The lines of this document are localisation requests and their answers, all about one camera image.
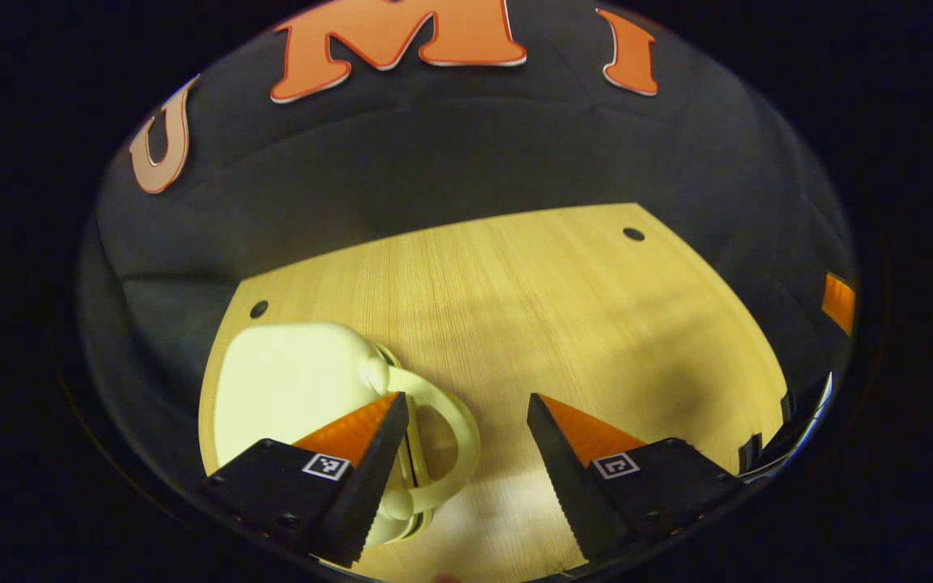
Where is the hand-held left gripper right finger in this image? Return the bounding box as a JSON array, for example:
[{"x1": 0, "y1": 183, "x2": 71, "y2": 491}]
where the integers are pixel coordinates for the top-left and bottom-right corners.
[{"x1": 526, "y1": 394, "x2": 747, "y2": 561}]

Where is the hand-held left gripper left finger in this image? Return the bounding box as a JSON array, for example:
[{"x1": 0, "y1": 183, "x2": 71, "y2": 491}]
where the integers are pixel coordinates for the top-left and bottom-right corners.
[{"x1": 206, "y1": 392, "x2": 411, "y2": 568}]

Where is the pale yellow suitcase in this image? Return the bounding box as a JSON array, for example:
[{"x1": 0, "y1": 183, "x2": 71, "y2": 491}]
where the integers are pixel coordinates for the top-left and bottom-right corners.
[{"x1": 211, "y1": 321, "x2": 482, "y2": 547}]

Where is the black backdrop cloth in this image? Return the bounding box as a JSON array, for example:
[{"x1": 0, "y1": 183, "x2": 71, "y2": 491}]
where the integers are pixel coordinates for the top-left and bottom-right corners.
[{"x1": 78, "y1": 0, "x2": 856, "y2": 487}]

